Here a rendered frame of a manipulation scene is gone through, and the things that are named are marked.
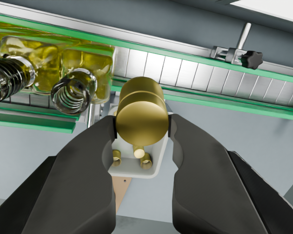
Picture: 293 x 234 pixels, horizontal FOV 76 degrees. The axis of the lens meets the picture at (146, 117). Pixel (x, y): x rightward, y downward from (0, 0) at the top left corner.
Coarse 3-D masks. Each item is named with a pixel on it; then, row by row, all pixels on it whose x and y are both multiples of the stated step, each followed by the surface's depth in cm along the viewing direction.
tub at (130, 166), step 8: (112, 112) 48; (112, 144) 59; (120, 144) 60; (128, 144) 60; (152, 144) 61; (160, 144) 55; (120, 152) 61; (128, 152) 61; (152, 152) 61; (160, 152) 54; (128, 160) 61; (136, 160) 62; (152, 160) 61; (160, 160) 55; (112, 168) 57; (120, 168) 58; (128, 168) 58; (136, 168) 59; (152, 168) 59; (128, 176) 56; (136, 176) 57; (144, 176) 57; (152, 176) 57
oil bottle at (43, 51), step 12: (12, 36) 19; (24, 36) 21; (36, 36) 23; (48, 36) 26; (60, 36) 31; (0, 48) 17; (12, 48) 17; (24, 48) 18; (36, 48) 18; (48, 48) 19; (60, 48) 21; (36, 60) 18; (48, 60) 18; (36, 72) 18; (48, 72) 19; (36, 84) 19; (48, 84) 19
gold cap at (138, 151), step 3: (135, 147) 58; (138, 147) 57; (141, 147) 57; (135, 150) 56; (138, 150) 56; (141, 150) 56; (144, 150) 57; (135, 153) 57; (138, 153) 57; (141, 153) 57; (144, 153) 57; (135, 156) 57; (138, 156) 57; (141, 156) 57
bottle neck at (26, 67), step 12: (0, 60) 15; (12, 60) 16; (24, 60) 17; (0, 72) 13; (12, 72) 14; (24, 72) 16; (0, 84) 14; (12, 84) 14; (24, 84) 16; (0, 96) 14
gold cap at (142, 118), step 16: (128, 80) 14; (144, 80) 14; (128, 96) 12; (144, 96) 11; (160, 96) 13; (128, 112) 11; (144, 112) 11; (160, 112) 11; (128, 128) 12; (144, 128) 12; (160, 128) 12; (144, 144) 12
